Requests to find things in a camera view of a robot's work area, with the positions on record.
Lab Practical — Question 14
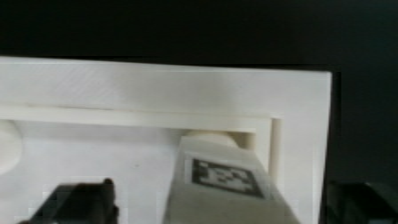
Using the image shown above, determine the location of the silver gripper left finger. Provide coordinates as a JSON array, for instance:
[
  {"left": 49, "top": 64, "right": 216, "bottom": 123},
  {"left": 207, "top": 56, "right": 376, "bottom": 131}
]
[{"left": 19, "top": 178, "right": 120, "bottom": 224}]

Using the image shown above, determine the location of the white table leg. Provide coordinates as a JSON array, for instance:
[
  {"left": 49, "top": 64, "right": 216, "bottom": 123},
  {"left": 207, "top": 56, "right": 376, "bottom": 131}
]
[{"left": 162, "top": 131, "right": 301, "bottom": 224}]

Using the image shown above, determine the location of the white square table top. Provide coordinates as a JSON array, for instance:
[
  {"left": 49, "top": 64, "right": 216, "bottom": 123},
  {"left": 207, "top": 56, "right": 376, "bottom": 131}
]
[{"left": 0, "top": 56, "right": 333, "bottom": 224}]

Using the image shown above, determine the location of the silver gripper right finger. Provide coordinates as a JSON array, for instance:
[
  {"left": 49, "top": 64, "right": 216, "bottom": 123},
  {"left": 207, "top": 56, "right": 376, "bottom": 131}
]
[{"left": 326, "top": 182, "right": 398, "bottom": 224}]

